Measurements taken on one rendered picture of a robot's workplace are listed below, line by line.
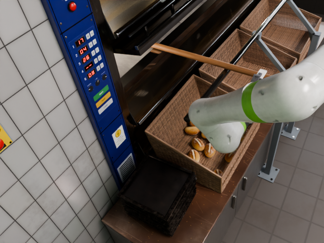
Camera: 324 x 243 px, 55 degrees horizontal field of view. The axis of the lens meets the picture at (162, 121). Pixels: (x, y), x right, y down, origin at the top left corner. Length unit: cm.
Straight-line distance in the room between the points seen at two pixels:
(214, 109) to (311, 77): 34
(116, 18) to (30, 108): 49
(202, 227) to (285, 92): 108
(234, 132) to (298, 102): 45
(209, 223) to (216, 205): 11
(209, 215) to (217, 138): 66
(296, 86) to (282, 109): 6
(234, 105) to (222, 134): 26
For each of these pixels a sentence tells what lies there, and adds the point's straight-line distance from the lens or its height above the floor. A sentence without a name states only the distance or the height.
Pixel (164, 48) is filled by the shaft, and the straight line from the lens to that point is 164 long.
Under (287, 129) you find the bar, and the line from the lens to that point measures 283.
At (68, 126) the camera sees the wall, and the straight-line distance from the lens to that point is 130.
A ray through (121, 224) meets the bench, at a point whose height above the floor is 58.
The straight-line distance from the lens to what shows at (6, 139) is 106.
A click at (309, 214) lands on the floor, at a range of 246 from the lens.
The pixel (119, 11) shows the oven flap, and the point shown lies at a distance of 134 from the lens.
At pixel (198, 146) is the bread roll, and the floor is 63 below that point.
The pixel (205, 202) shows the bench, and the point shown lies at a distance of 174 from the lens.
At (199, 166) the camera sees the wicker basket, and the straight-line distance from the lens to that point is 165.
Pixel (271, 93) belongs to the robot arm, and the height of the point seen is 161.
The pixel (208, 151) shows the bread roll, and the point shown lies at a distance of 185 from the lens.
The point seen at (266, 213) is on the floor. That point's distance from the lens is 240.
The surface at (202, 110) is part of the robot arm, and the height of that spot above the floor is 136.
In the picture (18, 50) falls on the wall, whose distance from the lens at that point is 107.
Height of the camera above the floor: 211
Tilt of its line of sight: 46 degrees down
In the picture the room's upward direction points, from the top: 9 degrees counter-clockwise
